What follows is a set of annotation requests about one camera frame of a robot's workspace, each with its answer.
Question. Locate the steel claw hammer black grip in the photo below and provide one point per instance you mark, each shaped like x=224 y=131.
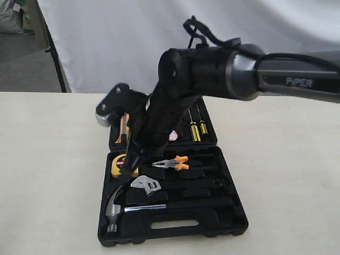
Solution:
x=113 y=210

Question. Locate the black electrical tape roll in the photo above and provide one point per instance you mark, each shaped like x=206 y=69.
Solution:
x=173 y=136

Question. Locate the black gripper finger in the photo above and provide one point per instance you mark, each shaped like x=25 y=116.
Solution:
x=142 y=155
x=132 y=157

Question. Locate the large yellow black screwdriver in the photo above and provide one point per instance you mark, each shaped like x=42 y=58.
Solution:
x=194 y=129

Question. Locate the black handled adjustable wrench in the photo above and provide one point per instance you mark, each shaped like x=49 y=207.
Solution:
x=151 y=186

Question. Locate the orange handled pliers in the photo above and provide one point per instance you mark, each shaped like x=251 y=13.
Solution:
x=178 y=163

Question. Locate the orange utility knife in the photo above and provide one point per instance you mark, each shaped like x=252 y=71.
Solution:
x=124 y=130

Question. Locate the black backdrop stand pole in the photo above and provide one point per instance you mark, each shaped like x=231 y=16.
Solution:
x=54 y=55

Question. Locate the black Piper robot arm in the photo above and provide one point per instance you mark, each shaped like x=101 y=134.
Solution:
x=241 y=72

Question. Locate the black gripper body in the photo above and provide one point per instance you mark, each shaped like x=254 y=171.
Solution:
x=161 y=114

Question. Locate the black plastic tool case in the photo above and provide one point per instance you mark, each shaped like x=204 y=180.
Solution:
x=138 y=226

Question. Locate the small yellow black screwdriver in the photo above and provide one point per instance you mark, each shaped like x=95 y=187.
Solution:
x=202 y=123

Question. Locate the yellow tape measure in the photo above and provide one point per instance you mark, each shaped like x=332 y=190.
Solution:
x=117 y=164

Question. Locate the white plastic sack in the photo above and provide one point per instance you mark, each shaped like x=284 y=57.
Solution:
x=11 y=18

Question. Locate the white backdrop cloth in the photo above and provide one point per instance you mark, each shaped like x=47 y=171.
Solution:
x=101 y=43

